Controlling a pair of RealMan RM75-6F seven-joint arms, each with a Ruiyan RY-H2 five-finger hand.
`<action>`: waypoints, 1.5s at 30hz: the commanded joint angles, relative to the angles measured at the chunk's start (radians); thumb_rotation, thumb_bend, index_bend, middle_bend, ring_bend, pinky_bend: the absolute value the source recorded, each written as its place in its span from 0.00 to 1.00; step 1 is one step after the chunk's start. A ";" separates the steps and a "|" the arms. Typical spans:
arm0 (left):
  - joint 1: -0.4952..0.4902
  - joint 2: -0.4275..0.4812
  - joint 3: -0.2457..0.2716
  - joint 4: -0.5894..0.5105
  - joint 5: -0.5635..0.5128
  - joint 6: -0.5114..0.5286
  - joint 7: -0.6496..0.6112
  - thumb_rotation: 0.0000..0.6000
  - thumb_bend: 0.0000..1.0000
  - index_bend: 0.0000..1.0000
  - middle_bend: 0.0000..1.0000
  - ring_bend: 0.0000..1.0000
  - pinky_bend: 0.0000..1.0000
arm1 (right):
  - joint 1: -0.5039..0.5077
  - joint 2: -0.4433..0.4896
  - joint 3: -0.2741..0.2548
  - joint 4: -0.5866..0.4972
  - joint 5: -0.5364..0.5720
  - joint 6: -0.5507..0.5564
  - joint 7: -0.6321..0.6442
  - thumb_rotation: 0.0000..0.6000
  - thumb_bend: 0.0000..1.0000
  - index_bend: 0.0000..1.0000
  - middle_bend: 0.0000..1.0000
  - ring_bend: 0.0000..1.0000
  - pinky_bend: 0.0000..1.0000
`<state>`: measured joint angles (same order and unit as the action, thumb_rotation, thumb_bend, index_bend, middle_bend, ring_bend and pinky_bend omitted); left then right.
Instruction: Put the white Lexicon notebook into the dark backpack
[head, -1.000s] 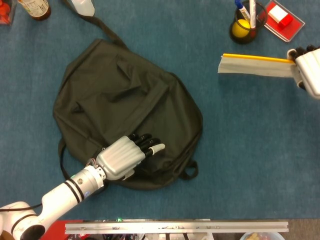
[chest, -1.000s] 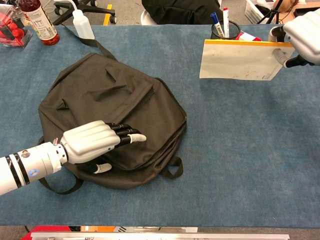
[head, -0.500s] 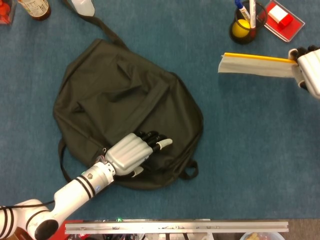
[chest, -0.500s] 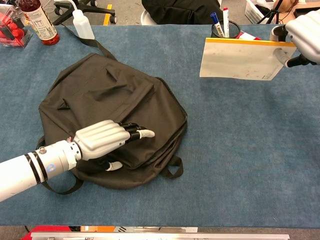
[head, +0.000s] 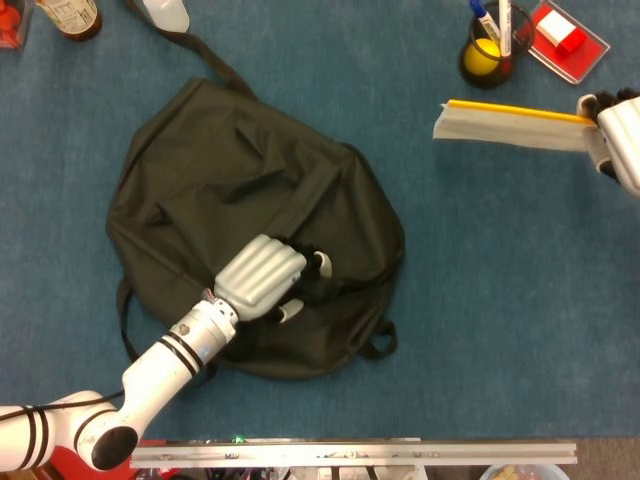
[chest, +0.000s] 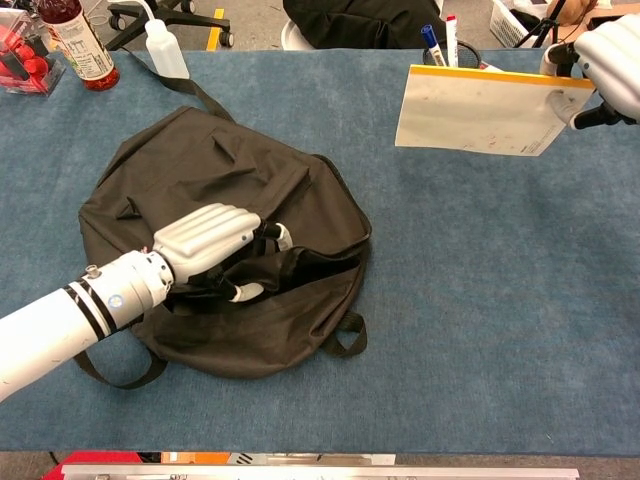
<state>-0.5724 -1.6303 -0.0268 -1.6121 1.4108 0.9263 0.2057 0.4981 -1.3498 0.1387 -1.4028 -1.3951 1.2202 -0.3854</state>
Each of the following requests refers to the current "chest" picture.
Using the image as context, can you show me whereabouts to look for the red drink bottle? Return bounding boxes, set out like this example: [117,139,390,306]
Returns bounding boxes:
[37,0,121,93]

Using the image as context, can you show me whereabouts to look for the wooden tray with cups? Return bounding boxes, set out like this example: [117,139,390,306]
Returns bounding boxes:
[585,10,626,32]

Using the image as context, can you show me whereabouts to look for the black office chair base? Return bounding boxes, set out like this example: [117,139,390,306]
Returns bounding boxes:
[107,0,235,51]

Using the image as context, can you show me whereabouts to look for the brown plush toy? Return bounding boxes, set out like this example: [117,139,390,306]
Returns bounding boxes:
[549,0,599,27]

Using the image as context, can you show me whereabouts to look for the black fabric backpack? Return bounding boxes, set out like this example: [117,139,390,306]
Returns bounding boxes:
[69,47,374,390]

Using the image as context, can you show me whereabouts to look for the blue capped marker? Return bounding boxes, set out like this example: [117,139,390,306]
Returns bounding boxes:
[419,24,450,67]

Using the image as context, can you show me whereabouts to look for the white round chair seat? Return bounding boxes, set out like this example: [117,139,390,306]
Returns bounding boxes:
[280,20,314,51]

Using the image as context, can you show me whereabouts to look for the white squeeze bottle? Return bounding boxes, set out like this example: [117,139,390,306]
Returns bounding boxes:
[107,0,191,81]

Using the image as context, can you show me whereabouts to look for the black mesh pen holder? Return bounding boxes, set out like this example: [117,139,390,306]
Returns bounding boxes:
[422,40,482,69]

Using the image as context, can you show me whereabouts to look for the red capped marker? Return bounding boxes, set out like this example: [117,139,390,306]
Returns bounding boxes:
[444,13,461,69]

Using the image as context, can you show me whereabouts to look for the black clothing bundle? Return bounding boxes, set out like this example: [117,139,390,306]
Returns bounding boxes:
[282,0,449,50]

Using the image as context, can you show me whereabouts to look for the blue felt table cloth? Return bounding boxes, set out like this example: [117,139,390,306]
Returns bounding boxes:
[0,47,640,456]

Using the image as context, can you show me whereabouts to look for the clear box red parts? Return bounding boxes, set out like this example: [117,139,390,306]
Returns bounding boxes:
[0,8,67,96]

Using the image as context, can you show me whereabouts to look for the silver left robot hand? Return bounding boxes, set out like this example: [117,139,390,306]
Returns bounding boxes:
[152,202,293,304]

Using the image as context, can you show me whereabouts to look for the black tripod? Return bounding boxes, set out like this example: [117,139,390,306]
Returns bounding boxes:
[514,0,569,49]

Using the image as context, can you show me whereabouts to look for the yellow white notebook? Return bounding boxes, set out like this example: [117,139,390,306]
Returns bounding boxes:
[394,63,597,158]

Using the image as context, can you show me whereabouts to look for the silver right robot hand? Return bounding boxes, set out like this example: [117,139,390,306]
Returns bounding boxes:
[539,13,640,131]

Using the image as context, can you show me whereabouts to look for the white plastic basket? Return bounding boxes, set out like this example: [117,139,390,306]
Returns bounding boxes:
[488,0,554,49]

